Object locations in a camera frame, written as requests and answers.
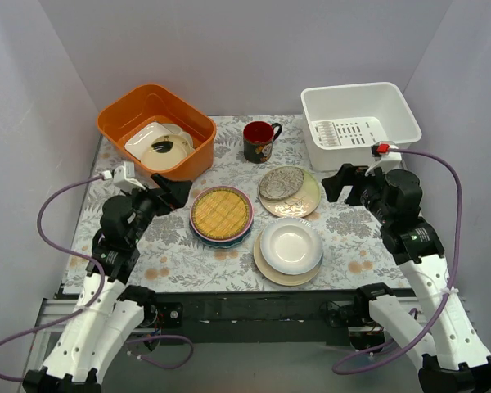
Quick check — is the cream and blue floral plate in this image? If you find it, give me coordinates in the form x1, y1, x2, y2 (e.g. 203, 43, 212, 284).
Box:
253, 232, 322, 287

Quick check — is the cream plate with black motif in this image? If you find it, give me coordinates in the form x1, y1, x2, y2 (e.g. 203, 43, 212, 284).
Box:
141, 134, 191, 172

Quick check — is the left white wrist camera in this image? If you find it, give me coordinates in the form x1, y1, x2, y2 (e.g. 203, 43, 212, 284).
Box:
101, 161, 145, 193

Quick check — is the pink plate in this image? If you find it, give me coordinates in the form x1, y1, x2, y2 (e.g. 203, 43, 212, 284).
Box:
189, 186, 255, 242

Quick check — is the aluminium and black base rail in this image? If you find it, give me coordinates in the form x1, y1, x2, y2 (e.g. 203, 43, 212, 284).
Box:
24, 286, 475, 393

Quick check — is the floral patterned table mat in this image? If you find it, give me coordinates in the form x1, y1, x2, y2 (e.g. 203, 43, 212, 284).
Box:
63, 114, 406, 294

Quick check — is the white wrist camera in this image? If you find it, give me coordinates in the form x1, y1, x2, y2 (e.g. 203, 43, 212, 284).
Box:
365, 142, 402, 177
101, 161, 145, 193

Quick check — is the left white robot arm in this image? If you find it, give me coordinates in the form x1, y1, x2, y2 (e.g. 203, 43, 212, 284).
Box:
22, 174, 192, 392

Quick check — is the black and red mug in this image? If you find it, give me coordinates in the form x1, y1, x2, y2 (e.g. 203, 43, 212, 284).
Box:
242, 121, 283, 164

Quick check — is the dark teal scalloped plate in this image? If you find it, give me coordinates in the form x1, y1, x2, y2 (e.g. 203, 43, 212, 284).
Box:
191, 229, 251, 249

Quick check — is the speckled grey stoneware plate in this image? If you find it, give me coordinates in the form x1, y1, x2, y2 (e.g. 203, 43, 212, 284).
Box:
259, 166, 304, 201

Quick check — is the cream floral plate in bin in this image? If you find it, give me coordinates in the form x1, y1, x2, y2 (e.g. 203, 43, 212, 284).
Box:
161, 123, 194, 153

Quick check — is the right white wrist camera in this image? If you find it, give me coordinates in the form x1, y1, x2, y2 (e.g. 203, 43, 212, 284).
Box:
365, 142, 402, 177

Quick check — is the white deep scalloped plate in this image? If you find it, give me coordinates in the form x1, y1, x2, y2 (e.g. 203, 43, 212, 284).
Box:
260, 217, 323, 275

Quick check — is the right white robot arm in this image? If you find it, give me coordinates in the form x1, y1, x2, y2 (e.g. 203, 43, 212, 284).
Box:
322, 164, 491, 392

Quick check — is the light blue plate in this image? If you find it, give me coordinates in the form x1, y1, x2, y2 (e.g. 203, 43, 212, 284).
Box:
189, 224, 252, 248

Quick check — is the white square dish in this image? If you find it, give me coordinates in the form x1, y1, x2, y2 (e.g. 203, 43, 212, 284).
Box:
124, 121, 169, 160

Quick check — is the woven bamboo tray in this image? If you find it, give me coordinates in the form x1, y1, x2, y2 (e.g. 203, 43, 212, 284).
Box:
191, 188, 249, 240

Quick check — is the white plastic bin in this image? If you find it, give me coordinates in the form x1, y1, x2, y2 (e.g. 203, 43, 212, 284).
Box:
300, 82, 422, 172

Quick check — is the cream and green floral plate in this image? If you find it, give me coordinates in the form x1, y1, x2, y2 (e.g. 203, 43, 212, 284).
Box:
258, 167, 321, 218

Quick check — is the orange plastic bin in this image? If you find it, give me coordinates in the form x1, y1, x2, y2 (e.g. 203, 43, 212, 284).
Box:
97, 84, 217, 181

